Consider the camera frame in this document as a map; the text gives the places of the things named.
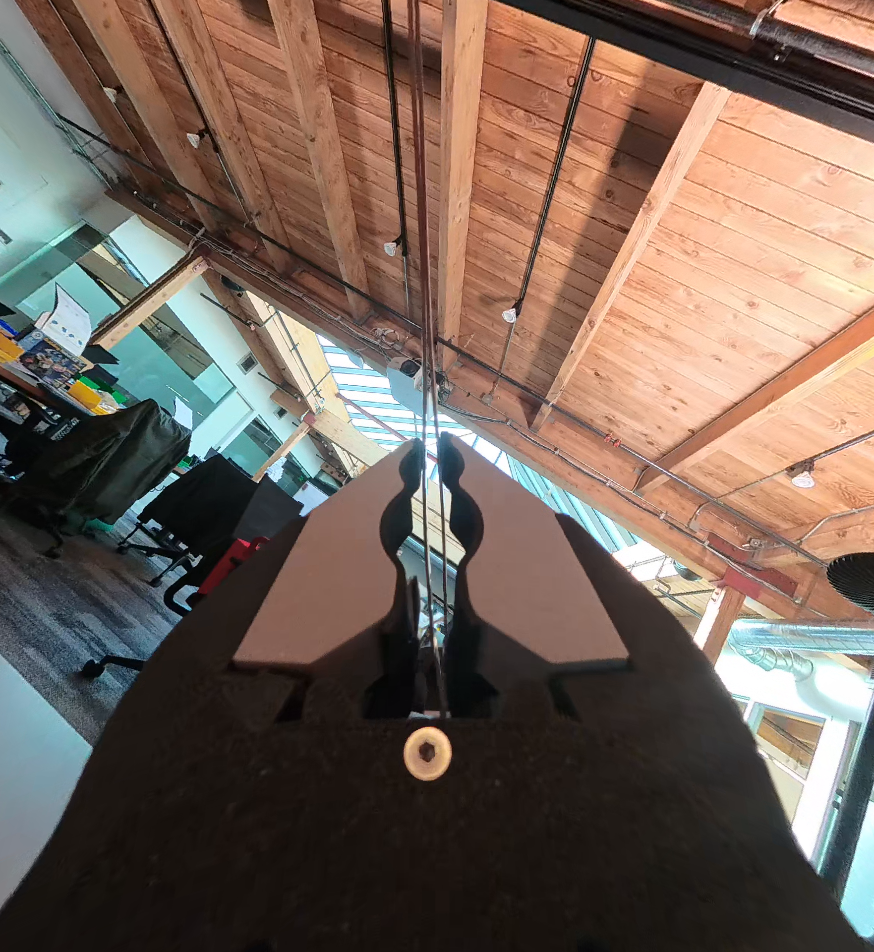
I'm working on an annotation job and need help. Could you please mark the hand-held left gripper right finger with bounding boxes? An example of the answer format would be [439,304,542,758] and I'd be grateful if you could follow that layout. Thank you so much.
[437,433,630,718]

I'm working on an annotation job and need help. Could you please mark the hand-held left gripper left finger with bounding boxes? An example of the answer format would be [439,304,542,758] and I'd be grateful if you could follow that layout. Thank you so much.
[232,439,426,718]

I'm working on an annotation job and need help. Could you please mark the metal tweezers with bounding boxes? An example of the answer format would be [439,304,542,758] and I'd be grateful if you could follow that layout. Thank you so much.
[406,0,457,718]

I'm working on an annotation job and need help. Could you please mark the red felt bag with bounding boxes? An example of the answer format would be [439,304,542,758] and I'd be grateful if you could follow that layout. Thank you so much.
[197,535,271,597]

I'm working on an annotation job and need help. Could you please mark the black jacket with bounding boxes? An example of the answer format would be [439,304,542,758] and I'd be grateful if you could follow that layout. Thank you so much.
[138,454,304,555]

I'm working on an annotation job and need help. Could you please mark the black office chair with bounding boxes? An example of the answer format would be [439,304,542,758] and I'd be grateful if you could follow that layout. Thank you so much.
[0,409,66,559]
[82,565,203,679]

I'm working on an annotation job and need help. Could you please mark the dark green jacket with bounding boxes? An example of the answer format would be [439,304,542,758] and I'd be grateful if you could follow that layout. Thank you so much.
[24,399,193,523]

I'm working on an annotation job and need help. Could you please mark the colourful toy box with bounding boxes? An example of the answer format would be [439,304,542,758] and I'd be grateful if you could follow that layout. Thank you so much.
[19,337,90,393]

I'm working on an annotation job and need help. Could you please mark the white paper poster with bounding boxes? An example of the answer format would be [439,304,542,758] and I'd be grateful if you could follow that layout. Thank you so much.
[35,284,93,356]

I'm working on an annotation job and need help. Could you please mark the white security camera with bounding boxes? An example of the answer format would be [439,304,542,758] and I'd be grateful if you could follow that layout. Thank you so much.
[385,355,428,412]

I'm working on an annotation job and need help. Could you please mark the silver ventilation duct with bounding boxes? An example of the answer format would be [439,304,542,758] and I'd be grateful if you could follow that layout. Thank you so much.
[729,619,874,683]

